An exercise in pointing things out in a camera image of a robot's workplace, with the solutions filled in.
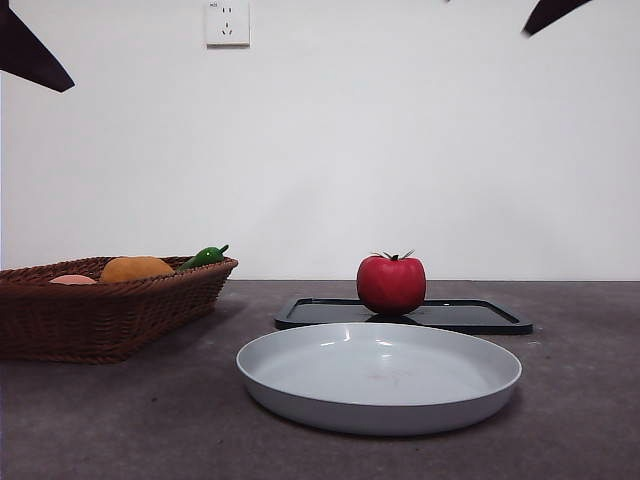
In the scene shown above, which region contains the pale pink fruit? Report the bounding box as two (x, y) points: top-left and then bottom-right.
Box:
(48, 273), (98, 286)

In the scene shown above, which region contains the red tomato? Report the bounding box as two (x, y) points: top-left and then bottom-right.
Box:
(356, 248), (428, 317)

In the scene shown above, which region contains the white wall socket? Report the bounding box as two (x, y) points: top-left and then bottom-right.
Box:
(205, 0), (251, 49)

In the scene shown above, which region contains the black rectangular tray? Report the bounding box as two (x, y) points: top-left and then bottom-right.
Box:
(274, 297), (534, 336)

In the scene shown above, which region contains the orange round fruit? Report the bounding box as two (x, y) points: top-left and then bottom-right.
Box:
(99, 255), (176, 285)

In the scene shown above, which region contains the grey round plate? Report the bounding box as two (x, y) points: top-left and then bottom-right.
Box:
(236, 321), (524, 438)

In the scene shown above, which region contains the green pepper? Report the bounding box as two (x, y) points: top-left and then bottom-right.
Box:
(175, 244), (230, 272)

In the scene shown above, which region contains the brown wicker basket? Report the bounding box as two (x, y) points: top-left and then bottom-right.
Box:
(0, 255), (239, 365)

